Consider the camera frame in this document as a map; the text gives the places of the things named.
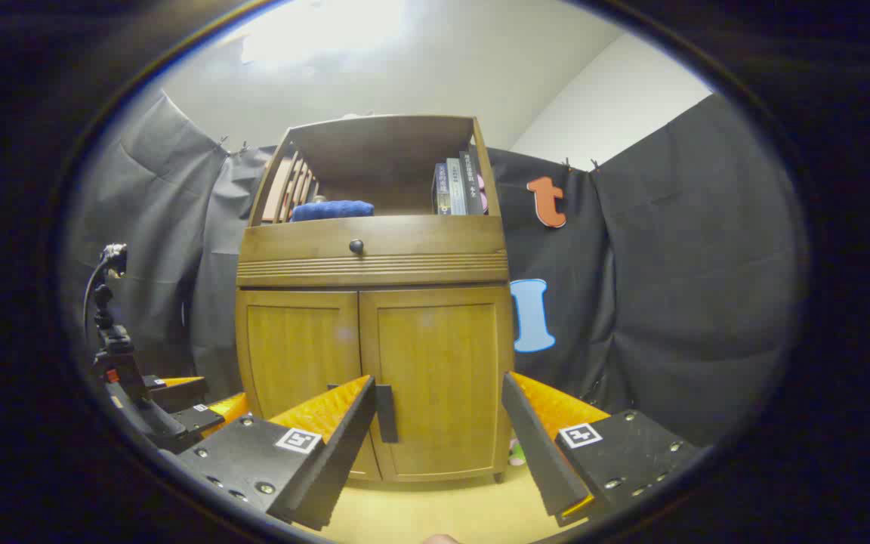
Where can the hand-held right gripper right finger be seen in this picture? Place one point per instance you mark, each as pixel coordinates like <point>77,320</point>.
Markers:
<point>541,453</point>

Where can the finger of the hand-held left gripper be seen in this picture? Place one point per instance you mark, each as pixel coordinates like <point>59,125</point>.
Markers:
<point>178,389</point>
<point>212,415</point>

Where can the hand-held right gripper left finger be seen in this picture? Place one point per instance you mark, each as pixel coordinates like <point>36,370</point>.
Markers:
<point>337,461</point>

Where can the wooden shoe cabinet door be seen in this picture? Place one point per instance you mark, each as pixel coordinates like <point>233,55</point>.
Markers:
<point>295,347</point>
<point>442,355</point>

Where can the wooden double-door shoe cabinet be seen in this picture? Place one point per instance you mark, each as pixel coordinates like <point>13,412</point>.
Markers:
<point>374,151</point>

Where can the wooden cabinet drawer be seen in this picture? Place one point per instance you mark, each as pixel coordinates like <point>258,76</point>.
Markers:
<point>420,242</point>

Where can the small green pink toy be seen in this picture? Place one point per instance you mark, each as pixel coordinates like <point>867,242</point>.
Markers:
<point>517,453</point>

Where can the round black drawer knob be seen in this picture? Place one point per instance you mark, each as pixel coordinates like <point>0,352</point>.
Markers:
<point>356,246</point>

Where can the folded blue towel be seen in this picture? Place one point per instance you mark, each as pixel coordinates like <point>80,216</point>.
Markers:
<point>333,210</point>

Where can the black backdrop cloth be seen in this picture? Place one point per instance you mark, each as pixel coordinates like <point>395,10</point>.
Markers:
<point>692,264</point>

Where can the small pink object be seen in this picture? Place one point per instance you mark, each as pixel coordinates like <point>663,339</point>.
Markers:
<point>483,193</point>

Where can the black book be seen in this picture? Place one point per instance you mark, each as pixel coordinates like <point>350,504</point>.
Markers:
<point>472,185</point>

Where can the grey book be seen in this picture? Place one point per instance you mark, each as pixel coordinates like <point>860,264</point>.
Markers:
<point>457,189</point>

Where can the dark blue book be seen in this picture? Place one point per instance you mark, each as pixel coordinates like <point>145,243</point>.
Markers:
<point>442,193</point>

